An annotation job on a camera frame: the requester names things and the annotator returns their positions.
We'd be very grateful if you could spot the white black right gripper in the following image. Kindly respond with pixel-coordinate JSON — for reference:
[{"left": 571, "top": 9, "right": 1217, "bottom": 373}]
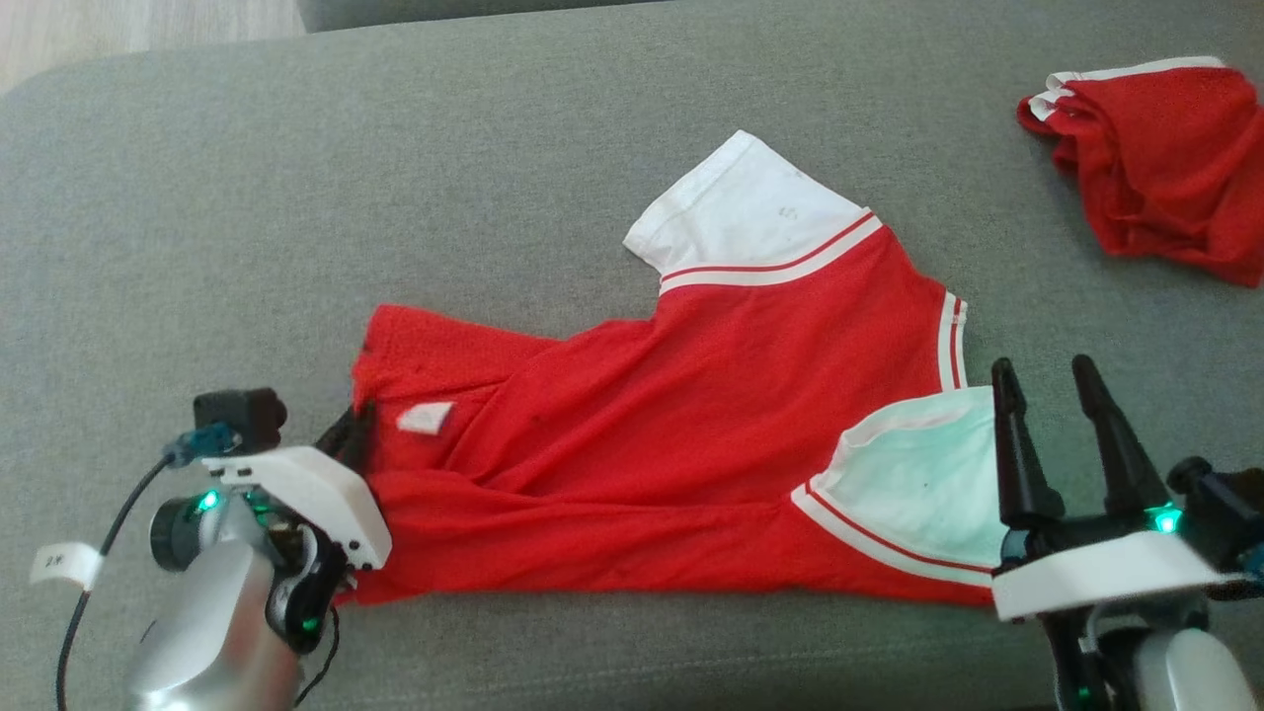
[{"left": 990, "top": 355, "right": 1249, "bottom": 623}]

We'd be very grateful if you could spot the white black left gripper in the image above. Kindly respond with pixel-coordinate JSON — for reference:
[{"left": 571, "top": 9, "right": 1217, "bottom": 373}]
[{"left": 202, "top": 401, "right": 394, "bottom": 574}]

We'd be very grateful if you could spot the red shorts white waistband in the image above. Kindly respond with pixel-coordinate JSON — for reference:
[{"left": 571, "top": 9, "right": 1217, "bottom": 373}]
[{"left": 1017, "top": 56, "right": 1264, "bottom": 287}]

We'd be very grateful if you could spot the red basketball jersey white trim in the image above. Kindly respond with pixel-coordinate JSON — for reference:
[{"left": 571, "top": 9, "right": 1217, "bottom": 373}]
[{"left": 351, "top": 130, "right": 998, "bottom": 605}]

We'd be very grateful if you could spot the large grey sofa seat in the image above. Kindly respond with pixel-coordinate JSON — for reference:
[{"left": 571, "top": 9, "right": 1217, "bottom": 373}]
[{"left": 0, "top": 0, "right": 1264, "bottom": 711}]

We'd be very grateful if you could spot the grey sofa seat cushion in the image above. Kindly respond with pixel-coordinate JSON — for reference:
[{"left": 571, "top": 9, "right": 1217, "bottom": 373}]
[{"left": 296, "top": 0, "right": 672, "bottom": 34}]

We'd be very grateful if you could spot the left arm black cable blue plug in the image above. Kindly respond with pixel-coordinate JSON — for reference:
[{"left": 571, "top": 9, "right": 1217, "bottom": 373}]
[{"left": 30, "top": 423, "right": 243, "bottom": 711}]

